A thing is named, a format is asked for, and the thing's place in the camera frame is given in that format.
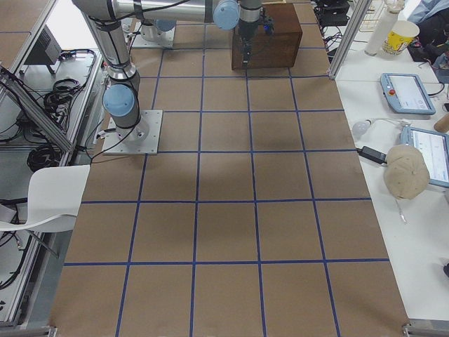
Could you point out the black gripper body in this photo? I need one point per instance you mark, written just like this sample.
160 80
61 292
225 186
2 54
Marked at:
246 32

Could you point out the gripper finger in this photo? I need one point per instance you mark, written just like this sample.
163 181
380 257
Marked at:
246 50

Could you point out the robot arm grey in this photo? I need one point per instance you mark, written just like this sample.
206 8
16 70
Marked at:
121 97
224 14

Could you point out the dark wooden drawer cabinet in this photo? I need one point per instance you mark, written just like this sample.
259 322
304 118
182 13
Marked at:
275 51

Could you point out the white cardboard tube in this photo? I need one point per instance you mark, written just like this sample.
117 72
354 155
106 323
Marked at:
383 27

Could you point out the white light bulb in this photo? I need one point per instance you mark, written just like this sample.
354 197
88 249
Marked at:
361 127

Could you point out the popcorn paper cup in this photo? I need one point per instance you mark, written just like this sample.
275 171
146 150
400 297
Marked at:
400 37

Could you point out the blue teach pendant far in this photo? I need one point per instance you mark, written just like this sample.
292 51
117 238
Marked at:
405 94

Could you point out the blue teach pendant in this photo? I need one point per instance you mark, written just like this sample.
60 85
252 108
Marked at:
434 148
405 94

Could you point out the black power adapter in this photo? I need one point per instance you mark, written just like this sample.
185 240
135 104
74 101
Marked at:
372 154

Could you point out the grey control box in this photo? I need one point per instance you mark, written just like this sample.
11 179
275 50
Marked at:
46 51

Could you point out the beige cap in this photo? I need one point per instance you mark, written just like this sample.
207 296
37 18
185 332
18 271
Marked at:
406 175

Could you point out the brown cardboard tube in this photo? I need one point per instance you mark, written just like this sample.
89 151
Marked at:
442 125

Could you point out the blue teach pendant near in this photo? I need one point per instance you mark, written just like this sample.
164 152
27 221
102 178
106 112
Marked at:
434 148

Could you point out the white plastic chair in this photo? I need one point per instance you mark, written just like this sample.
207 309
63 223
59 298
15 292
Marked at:
53 201

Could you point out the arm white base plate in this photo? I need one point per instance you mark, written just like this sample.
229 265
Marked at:
143 139
158 35

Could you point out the aluminium frame post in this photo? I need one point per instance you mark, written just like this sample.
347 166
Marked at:
354 23

